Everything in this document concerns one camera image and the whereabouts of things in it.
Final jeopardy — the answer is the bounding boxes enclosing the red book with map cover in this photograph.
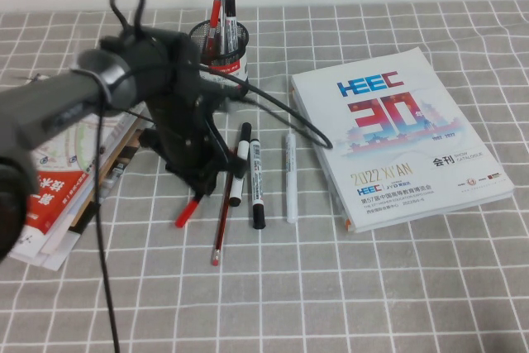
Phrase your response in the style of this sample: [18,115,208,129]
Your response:
[16,74,146,238]

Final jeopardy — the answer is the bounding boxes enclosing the white marker with black cap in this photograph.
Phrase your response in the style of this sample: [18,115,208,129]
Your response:
[223,0,239,55]

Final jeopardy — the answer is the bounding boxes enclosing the red pen with silver clip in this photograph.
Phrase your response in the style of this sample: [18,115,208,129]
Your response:
[206,0,223,55]

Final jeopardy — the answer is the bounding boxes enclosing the dark brown magazine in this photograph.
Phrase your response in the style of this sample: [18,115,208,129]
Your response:
[69,121,144,233]

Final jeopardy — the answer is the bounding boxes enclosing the thick black cable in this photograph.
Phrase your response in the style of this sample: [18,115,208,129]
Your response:
[193,61,335,150]

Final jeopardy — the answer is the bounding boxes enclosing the black mesh pen holder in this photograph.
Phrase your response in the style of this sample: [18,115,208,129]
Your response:
[188,18,250,101]

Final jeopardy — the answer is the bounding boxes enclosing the white HEEC show catalogue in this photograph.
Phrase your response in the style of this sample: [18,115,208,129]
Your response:
[290,46,515,233]

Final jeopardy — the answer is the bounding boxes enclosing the white pen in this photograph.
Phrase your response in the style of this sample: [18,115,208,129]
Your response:
[285,132,298,225]

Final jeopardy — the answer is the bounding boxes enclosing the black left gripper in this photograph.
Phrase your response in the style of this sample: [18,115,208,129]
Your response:
[138,79,247,199]

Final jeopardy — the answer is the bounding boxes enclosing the plain white black-capped marker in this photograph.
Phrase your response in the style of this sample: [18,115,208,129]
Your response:
[229,122,253,208]

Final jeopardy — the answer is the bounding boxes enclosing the stack of maps and booklets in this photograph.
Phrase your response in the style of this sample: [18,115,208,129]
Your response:
[7,100,162,272]

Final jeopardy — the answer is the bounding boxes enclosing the grey white-checked tablecloth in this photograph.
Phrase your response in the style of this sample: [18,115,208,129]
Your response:
[0,0,529,353]

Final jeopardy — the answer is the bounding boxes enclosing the thin black cable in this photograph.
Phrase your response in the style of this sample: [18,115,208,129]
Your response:
[93,74,122,353]

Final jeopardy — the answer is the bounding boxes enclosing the red and black pen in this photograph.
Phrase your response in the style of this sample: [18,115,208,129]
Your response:
[174,197,204,229]

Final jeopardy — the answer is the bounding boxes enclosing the red pencil with eraser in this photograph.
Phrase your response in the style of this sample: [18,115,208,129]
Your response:
[211,169,235,267]

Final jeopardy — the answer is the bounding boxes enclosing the barcode white black-capped marker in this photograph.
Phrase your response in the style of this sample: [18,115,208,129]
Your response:
[249,138,268,231]

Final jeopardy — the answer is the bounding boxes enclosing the black cable loop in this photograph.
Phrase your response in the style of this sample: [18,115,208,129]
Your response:
[108,0,148,40]

